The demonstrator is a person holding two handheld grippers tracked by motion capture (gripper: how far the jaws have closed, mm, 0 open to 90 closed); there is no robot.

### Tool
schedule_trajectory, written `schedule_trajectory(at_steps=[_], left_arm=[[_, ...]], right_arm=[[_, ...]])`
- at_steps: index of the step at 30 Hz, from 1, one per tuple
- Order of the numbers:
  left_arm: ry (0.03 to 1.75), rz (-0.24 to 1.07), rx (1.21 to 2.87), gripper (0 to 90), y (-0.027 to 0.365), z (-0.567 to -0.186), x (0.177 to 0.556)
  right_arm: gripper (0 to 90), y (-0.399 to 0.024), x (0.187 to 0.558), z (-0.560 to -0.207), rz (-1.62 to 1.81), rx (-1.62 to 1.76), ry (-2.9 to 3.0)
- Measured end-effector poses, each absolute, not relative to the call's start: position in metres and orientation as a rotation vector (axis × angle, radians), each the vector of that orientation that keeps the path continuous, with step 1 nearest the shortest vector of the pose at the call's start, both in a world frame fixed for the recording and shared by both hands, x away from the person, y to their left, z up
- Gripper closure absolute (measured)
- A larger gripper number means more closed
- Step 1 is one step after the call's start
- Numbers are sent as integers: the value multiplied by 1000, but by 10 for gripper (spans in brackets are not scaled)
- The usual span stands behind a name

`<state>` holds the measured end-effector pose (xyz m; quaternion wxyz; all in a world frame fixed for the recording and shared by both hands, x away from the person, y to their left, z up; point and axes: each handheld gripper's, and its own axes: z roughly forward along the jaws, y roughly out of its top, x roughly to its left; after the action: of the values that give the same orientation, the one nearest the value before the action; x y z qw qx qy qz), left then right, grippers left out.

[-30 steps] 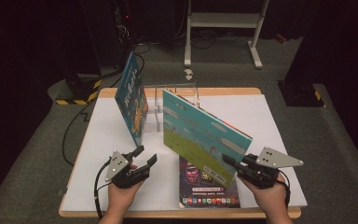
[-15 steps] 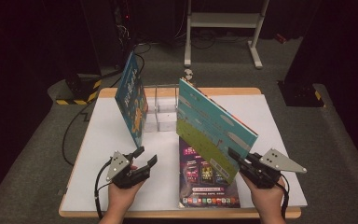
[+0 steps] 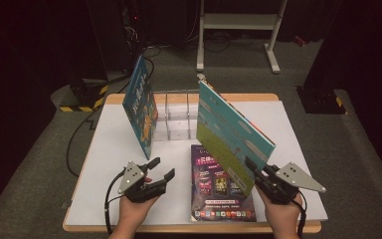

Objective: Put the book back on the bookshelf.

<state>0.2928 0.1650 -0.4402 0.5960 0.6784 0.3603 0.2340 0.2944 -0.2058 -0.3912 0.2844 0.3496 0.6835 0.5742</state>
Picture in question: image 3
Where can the white metal stand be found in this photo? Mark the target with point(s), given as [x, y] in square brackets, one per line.
[240, 20]

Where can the person's right hand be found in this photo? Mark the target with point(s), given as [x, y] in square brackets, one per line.
[283, 215]

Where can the purple magazine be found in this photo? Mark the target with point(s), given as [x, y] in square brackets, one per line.
[212, 199]

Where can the white table mat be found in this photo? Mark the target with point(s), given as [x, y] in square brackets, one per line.
[112, 149]

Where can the green and light-blue picture book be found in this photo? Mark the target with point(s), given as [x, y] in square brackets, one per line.
[225, 136]

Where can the black base with yellow corner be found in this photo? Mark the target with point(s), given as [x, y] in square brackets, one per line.
[321, 101]

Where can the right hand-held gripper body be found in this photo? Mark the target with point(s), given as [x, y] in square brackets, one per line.
[280, 189]

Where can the small red object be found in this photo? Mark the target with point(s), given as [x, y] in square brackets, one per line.
[299, 41]

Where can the black base with yellow stripes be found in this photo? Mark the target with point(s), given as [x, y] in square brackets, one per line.
[86, 98]

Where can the person's left hand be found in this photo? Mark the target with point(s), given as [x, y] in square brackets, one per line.
[134, 210]

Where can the crumpled white paper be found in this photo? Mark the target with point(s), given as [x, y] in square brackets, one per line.
[201, 77]

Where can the clear acrylic book rack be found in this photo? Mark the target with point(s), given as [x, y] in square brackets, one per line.
[177, 116]

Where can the dark blue hardcover book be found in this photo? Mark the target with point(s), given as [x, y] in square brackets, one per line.
[141, 106]

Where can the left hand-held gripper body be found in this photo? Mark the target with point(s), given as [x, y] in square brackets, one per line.
[139, 189]

